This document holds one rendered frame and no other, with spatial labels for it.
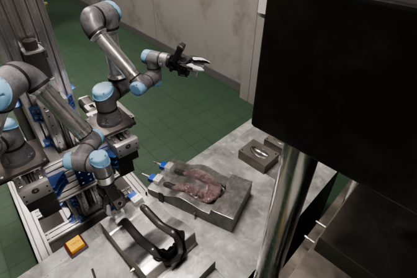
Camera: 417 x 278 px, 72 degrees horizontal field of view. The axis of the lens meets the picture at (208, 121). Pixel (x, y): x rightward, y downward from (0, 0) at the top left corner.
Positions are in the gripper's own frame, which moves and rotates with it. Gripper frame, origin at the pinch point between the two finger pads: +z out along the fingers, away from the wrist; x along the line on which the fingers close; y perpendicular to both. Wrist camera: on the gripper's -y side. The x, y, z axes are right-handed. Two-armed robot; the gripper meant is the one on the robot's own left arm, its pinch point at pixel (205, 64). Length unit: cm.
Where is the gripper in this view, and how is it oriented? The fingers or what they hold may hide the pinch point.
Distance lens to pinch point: 140.9
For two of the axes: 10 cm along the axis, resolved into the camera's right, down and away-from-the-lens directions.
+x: -3.9, 6.5, -6.5
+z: 9.2, 2.5, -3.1
